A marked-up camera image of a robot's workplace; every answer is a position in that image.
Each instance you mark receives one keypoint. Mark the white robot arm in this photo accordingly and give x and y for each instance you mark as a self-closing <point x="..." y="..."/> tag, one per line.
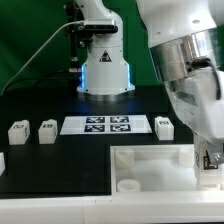
<point x="182" y="39"/>

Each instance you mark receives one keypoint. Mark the white front rail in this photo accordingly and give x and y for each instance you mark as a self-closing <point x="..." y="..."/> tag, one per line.
<point x="108" y="211"/>

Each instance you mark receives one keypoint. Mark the white square table top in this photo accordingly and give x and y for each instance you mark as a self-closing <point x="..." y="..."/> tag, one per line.
<point x="149" y="168"/>

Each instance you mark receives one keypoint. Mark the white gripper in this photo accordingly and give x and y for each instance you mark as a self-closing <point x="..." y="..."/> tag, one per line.
<point x="195" y="104"/>

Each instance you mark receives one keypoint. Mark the white left block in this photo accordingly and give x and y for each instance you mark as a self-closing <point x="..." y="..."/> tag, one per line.
<point x="2" y="163"/>

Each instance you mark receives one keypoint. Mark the white sheet with fiducial markers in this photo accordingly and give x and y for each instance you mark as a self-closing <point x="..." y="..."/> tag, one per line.
<point x="114" y="124"/>

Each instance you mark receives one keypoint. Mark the black camera stand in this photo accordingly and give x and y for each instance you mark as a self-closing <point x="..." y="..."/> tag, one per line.
<point x="77" y="40"/>

